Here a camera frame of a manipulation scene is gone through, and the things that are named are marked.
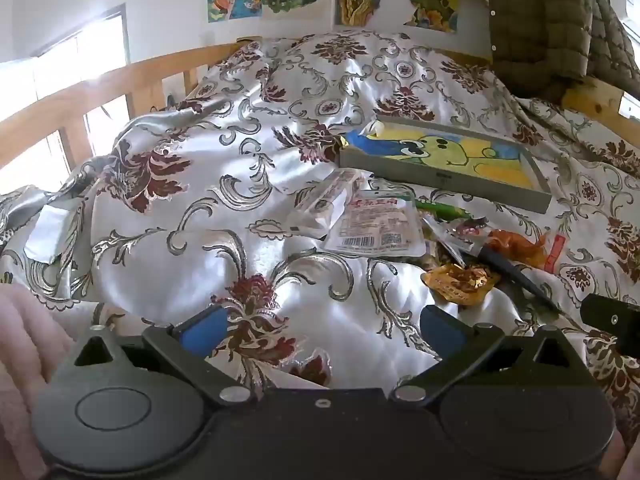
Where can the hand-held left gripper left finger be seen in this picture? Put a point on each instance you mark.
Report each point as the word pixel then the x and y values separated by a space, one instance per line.
pixel 202 334

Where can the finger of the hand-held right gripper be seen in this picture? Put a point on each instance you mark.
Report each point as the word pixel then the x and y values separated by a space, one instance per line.
pixel 612 320
pixel 517 280

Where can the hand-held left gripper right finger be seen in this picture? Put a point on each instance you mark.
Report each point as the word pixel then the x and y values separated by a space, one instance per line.
pixel 442 332

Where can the orange snack packet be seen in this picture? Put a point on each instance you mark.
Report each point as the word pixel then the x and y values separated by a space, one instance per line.
pixel 515 249

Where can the golden foil snack packet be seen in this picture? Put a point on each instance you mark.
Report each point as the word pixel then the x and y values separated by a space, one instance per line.
pixel 460 282

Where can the clear crinkled long packet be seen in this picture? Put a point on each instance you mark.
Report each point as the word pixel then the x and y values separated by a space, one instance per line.
pixel 450 242

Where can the green snack packet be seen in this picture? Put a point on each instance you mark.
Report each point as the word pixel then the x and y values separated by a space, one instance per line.
pixel 440 209

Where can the grey shallow box painted inside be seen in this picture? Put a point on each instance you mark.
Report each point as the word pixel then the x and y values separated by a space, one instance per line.
pixel 450 181

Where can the pale packet with red label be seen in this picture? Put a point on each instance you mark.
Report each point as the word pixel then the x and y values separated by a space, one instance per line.
pixel 375 225

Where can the clear packet of white sticks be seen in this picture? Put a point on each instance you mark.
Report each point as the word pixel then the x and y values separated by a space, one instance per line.
pixel 325 197

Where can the floral printed satin blanket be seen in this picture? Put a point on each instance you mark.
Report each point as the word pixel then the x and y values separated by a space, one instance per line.
pixel 200 260

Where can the pink fleece sleeve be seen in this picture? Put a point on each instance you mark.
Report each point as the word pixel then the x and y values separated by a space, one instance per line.
pixel 20 360

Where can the wooden headboard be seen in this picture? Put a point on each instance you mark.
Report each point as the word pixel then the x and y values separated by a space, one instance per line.
pixel 595 102

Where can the olive quilted jacket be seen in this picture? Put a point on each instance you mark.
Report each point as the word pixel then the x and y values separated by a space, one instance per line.
pixel 540 25

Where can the white air conditioner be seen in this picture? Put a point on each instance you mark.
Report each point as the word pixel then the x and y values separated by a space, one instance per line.
pixel 625 2

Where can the bright window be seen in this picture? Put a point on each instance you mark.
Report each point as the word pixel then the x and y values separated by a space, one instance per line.
pixel 100 35

